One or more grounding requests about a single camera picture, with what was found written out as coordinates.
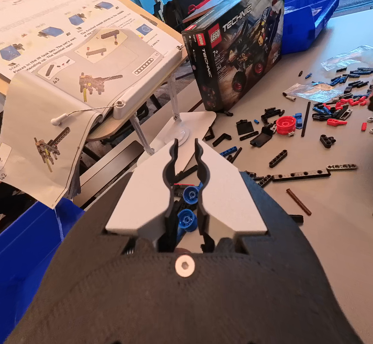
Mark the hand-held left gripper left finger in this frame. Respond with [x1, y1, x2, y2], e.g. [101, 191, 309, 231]
[105, 138, 179, 253]

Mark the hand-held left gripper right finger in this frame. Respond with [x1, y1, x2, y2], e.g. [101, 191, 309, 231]
[195, 138, 268, 252]

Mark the white desk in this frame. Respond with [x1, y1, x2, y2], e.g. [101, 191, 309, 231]
[73, 9, 373, 344]

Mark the printed task sheet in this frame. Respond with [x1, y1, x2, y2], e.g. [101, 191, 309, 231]
[0, 0, 171, 76]

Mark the black five-hole beam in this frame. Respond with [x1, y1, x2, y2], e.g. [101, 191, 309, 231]
[269, 149, 288, 168]

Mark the black L-shaped beam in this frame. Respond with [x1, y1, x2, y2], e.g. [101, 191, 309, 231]
[212, 133, 233, 147]

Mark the brown axle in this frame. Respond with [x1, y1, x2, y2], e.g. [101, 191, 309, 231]
[286, 188, 312, 216]

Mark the black curved panel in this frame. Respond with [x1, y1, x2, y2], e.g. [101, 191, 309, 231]
[250, 127, 274, 148]

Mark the long black beam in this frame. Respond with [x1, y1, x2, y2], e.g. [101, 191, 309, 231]
[272, 169, 332, 182]

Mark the black flat panel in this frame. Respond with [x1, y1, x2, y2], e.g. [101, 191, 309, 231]
[236, 120, 254, 135]

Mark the white book stand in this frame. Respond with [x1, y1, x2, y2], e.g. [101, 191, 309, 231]
[51, 38, 217, 172]

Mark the red wheel hub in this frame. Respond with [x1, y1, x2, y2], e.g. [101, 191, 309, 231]
[275, 116, 297, 136]

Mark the long black axle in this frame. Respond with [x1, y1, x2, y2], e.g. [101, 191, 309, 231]
[301, 101, 311, 138]

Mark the long grey thin liftarm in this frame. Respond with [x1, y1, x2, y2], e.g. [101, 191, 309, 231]
[326, 163, 358, 172]

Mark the blue tagged storage bin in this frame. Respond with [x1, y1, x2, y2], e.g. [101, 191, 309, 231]
[0, 198, 85, 344]

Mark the clear plastic bag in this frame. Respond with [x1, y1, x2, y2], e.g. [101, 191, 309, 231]
[283, 82, 344, 103]
[321, 45, 373, 72]

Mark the instruction booklet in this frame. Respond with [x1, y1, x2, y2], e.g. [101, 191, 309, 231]
[0, 28, 164, 209]

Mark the black toy set box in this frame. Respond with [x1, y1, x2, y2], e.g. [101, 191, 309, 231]
[181, 0, 289, 111]

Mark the pile of small building pieces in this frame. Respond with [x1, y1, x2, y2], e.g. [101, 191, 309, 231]
[299, 66, 373, 133]

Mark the black frame piece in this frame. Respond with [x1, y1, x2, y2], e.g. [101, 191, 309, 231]
[261, 106, 285, 124]

